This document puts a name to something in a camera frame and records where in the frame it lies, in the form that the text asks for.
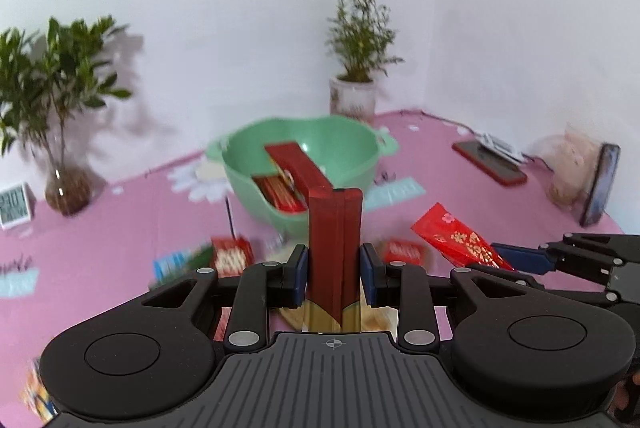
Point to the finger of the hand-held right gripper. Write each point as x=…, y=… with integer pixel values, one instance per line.
x=525, y=258
x=580, y=295

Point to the long dark red gold packet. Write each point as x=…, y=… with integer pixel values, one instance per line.
x=330, y=248

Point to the red smartphone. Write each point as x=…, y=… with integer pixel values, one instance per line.
x=492, y=165

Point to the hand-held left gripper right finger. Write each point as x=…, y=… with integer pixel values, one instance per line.
x=370, y=273

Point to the red packet gold flower print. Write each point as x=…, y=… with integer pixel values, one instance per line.
x=450, y=233

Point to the dark smartphone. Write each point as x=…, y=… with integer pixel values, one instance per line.
x=600, y=188

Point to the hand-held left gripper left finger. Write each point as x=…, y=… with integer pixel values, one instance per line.
x=299, y=273

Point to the yellow snack packet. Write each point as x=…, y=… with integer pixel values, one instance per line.
x=37, y=395

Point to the translucent pink printed bag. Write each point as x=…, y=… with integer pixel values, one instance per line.
x=572, y=168

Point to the small red biscuit packet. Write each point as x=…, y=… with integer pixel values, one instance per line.
x=402, y=253

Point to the plant in white pot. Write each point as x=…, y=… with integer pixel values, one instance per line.
x=352, y=100

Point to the white digital clock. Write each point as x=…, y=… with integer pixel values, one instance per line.
x=14, y=205

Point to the plant in glass vase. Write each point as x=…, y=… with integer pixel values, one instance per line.
x=67, y=193

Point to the pink floral tablecloth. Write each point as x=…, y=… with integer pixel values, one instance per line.
x=125, y=218

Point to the white blue snack packet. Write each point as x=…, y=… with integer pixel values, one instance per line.
x=170, y=265

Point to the green plastic bowl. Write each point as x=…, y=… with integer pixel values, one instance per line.
x=240, y=158

